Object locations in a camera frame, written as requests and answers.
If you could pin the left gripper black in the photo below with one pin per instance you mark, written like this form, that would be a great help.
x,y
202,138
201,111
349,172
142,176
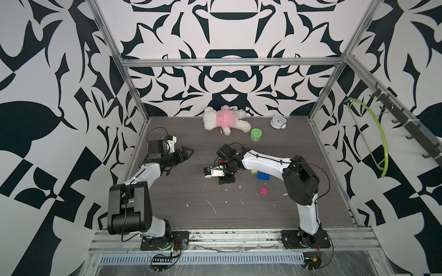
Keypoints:
x,y
179,155

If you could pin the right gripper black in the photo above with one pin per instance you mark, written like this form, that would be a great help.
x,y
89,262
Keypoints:
x,y
228,178

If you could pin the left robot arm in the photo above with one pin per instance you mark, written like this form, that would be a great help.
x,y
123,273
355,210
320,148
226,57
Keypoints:
x,y
129,204

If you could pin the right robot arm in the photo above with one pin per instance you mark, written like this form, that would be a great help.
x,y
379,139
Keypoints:
x,y
301,182

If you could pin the blue lego brick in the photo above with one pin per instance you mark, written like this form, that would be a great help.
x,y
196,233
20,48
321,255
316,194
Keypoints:
x,y
263,176

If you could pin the pink lego brick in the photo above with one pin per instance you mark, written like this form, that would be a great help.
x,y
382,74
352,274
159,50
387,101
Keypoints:
x,y
264,191

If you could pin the green lidded jar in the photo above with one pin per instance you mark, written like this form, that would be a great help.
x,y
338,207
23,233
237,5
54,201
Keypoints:
x,y
255,134

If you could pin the white teddy bear pink shirt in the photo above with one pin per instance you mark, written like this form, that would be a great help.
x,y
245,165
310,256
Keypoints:
x,y
225,119

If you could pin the white alarm clock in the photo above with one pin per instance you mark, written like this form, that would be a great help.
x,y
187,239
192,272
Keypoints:
x,y
278,122

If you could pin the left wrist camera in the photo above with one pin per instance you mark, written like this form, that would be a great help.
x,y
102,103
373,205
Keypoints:
x,y
162,146

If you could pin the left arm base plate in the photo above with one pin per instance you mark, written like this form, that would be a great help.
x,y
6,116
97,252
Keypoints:
x,y
171,240

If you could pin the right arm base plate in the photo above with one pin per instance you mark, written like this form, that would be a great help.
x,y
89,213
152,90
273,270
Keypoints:
x,y
298,239

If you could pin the aluminium frame rail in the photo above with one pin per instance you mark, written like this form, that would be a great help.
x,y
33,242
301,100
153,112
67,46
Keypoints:
x,y
273,61

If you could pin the black wall hook rail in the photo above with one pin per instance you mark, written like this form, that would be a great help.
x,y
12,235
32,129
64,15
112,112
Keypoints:
x,y
403,117

